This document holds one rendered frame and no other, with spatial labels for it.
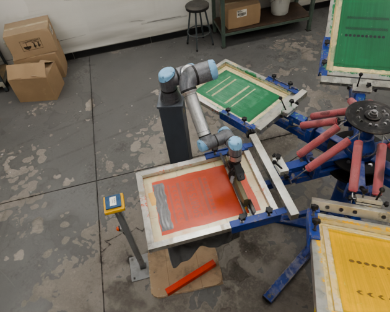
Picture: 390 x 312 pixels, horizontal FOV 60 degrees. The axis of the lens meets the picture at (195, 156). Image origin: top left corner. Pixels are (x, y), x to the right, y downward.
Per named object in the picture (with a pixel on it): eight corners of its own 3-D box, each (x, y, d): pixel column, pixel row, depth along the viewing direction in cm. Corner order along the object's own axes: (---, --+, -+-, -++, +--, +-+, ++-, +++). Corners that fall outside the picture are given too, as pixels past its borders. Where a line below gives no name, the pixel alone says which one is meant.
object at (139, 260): (132, 282, 279) (96, 220, 208) (129, 258, 293) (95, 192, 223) (158, 275, 281) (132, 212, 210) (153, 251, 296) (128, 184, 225)
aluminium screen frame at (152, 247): (149, 253, 191) (148, 250, 188) (136, 176, 230) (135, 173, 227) (280, 218, 199) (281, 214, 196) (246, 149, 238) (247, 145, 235)
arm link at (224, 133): (211, 129, 198) (220, 141, 191) (228, 123, 200) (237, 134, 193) (212, 138, 204) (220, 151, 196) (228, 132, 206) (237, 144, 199)
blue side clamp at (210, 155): (207, 164, 233) (205, 158, 228) (204, 159, 237) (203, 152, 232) (247, 154, 236) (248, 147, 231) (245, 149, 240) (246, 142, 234)
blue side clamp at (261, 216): (231, 234, 196) (231, 228, 191) (229, 226, 199) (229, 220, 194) (280, 220, 199) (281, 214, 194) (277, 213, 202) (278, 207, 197)
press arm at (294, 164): (276, 177, 214) (277, 172, 211) (272, 170, 218) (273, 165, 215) (302, 171, 216) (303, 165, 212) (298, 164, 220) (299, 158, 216)
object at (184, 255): (175, 268, 228) (166, 238, 197) (174, 264, 231) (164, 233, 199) (240, 251, 233) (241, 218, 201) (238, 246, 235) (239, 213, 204)
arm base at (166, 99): (161, 92, 250) (159, 81, 243) (182, 91, 249) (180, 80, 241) (159, 105, 240) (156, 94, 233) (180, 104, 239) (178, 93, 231)
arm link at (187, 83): (173, 69, 186) (203, 153, 189) (192, 63, 188) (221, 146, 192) (170, 74, 197) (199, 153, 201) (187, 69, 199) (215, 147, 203)
